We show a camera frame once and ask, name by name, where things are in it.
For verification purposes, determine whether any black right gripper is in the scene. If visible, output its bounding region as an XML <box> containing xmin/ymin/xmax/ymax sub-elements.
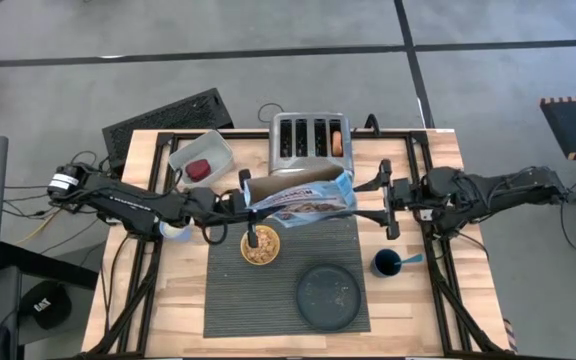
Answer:
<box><xmin>352</xmin><ymin>158</ymin><xmax>432</xmax><ymax>241</ymax></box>

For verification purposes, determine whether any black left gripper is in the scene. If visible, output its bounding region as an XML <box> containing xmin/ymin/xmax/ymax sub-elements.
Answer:
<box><xmin>187</xmin><ymin>168</ymin><xmax>262</xmax><ymax>250</ymax></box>

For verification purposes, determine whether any blue patterned bowl yellow inside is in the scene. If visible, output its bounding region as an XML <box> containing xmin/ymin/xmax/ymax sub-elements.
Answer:
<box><xmin>239</xmin><ymin>224</ymin><xmax>282</xmax><ymax>266</ymax></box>

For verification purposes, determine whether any light blue cereal box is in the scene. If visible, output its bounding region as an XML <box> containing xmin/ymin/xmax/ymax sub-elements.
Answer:
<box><xmin>242</xmin><ymin>166</ymin><xmax>358</xmax><ymax>229</ymax></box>

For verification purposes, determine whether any red apple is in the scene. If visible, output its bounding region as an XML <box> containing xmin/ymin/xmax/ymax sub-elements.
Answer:
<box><xmin>185</xmin><ymin>158</ymin><xmax>213</xmax><ymax>183</ymax></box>

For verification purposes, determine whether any dark blue cup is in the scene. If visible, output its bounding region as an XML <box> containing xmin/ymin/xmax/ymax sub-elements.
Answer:
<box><xmin>370</xmin><ymin>248</ymin><xmax>403</xmax><ymax>279</ymax></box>

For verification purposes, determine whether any teal spoon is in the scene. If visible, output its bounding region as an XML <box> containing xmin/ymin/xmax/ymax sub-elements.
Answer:
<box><xmin>393</xmin><ymin>252</ymin><xmax>425</xmax><ymax>266</ymax></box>

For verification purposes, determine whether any white rectangular container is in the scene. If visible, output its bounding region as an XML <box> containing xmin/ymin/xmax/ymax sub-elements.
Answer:
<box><xmin>167</xmin><ymin>128</ymin><xmax>236</xmax><ymax>191</ymax></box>

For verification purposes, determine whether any light blue cup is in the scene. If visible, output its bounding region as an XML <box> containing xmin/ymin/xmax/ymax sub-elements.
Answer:
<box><xmin>159</xmin><ymin>220</ymin><xmax>193</xmax><ymax>245</ymax></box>

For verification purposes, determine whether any silver four-slot toaster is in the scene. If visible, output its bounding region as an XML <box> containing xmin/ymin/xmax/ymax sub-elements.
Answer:
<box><xmin>266</xmin><ymin>111</ymin><xmax>355</xmax><ymax>177</ymax></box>

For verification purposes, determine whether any grey woven placemat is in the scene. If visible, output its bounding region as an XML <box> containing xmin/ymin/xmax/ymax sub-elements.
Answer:
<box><xmin>202</xmin><ymin>217</ymin><xmax>372</xmax><ymax>339</ymax></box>

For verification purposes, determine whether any dark grey plate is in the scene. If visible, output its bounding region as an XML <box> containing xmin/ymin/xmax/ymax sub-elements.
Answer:
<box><xmin>295</xmin><ymin>262</ymin><xmax>363</xmax><ymax>332</ymax></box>

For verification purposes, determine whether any black perforated panel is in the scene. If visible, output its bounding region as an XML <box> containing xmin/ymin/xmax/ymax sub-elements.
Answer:
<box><xmin>101</xmin><ymin>87</ymin><xmax>235</xmax><ymax>171</ymax></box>

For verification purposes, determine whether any striped tape strip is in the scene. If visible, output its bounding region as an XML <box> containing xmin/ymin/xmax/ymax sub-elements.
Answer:
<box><xmin>501</xmin><ymin>318</ymin><xmax>519</xmax><ymax>354</ymax></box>

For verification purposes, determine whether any black cap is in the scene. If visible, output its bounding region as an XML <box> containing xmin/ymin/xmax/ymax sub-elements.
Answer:
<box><xmin>19</xmin><ymin>280</ymin><xmax>73</xmax><ymax>330</ymax></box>

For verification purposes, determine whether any black aluminium table frame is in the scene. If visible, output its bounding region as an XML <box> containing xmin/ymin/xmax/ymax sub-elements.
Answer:
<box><xmin>81</xmin><ymin>130</ymin><xmax>512</xmax><ymax>360</ymax></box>

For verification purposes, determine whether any black toaster cable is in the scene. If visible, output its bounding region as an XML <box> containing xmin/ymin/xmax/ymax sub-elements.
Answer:
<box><xmin>256</xmin><ymin>102</ymin><xmax>286</xmax><ymax>124</ymax></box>

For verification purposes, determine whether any yellow cable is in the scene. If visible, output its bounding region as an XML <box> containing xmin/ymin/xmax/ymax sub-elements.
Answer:
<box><xmin>16</xmin><ymin>208</ymin><xmax>62</xmax><ymax>246</ymax></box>

